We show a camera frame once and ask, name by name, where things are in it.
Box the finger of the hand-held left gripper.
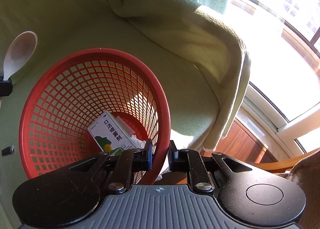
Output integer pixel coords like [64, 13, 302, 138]
[0, 77, 13, 98]

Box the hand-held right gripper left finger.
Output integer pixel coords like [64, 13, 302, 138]
[69, 139, 153, 194]

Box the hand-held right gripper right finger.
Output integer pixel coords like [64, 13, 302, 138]
[168, 141, 253, 193]

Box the white tissue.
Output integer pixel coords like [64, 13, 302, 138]
[131, 134, 148, 148]

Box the white spoon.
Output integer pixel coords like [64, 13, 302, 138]
[2, 31, 38, 81]

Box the white green box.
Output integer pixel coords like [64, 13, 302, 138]
[87, 110, 139, 157]

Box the red mesh basket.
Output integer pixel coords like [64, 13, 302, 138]
[19, 48, 172, 186]

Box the green sofa cover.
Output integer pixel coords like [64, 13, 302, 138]
[0, 0, 252, 229]

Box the wooden chair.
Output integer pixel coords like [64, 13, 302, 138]
[252, 148, 320, 173]

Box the window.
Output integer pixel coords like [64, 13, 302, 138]
[225, 0, 320, 154]

